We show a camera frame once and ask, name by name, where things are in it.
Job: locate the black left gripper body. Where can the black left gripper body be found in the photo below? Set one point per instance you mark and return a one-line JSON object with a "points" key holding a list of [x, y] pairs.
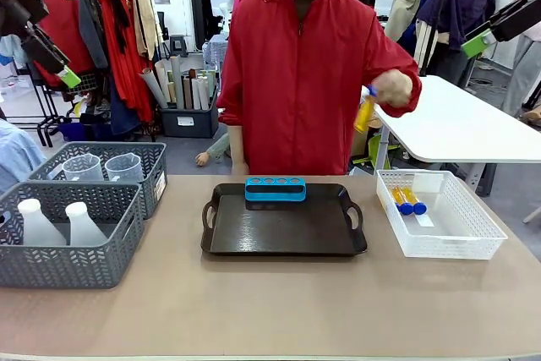
{"points": [[44, 50]]}

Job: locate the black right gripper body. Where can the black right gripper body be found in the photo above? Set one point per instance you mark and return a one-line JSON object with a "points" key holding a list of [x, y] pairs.
{"points": [[522, 18]]}

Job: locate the yellow tube with blue cap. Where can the yellow tube with blue cap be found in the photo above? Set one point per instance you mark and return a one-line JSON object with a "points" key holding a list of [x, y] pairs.
{"points": [[401, 204], [363, 116], [416, 205]]}

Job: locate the person's right forearm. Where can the person's right forearm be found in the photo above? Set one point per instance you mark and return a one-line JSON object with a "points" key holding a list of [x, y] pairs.
{"points": [[238, 149]]}

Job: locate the person's left hand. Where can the person's left hand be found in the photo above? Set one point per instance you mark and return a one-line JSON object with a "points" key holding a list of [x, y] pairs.
{"points": [[393, 87]]}

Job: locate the mannequin with navy jacket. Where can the mannequin with navy jacket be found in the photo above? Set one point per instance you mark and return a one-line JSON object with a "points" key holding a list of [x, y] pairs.
{"points": [[460, 6]]}

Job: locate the grey hanging jacket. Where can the grey hanging jacket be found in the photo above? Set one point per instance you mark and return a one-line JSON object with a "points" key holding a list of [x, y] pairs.
{"points": [[91, 31]]}

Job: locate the red hanging garment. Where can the red hanging garment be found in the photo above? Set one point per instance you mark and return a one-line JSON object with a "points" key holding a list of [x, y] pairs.
{"points": [[122, 56]]}

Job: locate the white background table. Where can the white background table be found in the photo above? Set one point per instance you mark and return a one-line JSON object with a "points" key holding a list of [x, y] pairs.
{"points": [[456, 124]]}

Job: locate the mannequin with beige coat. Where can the mannequin with beige coat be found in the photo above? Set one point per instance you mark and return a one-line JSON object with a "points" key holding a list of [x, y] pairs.
{"points": [[406, 1]]}

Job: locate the grey paper roll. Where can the grey paper roll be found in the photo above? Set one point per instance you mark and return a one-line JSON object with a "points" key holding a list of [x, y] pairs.
{"points": [[154, 88]]}

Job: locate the clear plastic beaker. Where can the clear plastic beaker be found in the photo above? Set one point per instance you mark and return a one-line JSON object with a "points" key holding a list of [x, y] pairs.
{"points": [[82, 168], [124, 168]]}

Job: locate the light blue cloth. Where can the light blue cloth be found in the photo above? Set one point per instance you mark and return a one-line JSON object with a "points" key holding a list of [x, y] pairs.
{"points": [[19, 154]]}

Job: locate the beige hanging garment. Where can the beige hanging garment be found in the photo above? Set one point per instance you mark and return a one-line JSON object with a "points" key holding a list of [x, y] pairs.
{"points": [[145, 18]]}

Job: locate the grey plastic basket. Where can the grey plastic basket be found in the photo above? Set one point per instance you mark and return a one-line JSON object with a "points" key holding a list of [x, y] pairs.
{"points": [[150, 158], [63, 266]]}

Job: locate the dark storage bin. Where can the dark storage bin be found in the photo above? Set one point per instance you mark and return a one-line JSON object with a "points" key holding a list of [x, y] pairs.
{"points": [[188, 122]]}

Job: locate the green plastic stool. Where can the green plastic stool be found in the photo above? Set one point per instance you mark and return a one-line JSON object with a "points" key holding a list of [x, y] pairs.
{"points": [[376, 149]]}

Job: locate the white plastic flask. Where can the white plastic flask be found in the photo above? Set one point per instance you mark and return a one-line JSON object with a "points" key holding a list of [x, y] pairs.
{"points": [[84, 230], [38, 228]]}

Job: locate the mannequin arm with green sleeve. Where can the mannequin arm with green sleeve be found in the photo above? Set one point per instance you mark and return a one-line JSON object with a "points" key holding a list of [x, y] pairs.
{"points": [[213, 151]]}

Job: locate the person in red jacket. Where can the person in red jacket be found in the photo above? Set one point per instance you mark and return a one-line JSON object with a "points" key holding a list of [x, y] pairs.
{"points": [[296, 82]]}

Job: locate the white plastic basket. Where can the white plastic basket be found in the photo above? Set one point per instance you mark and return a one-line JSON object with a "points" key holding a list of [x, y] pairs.
{"points": [[448, 242]]}

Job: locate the blue test tube rack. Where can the blue test tube rack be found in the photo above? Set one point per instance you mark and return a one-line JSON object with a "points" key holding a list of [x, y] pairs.
{"points": [[274, 194]]}

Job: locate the dark brown serving tray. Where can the dark brown serving tray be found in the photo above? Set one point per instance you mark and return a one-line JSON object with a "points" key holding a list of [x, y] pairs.
{"points": [[287, 230]]}

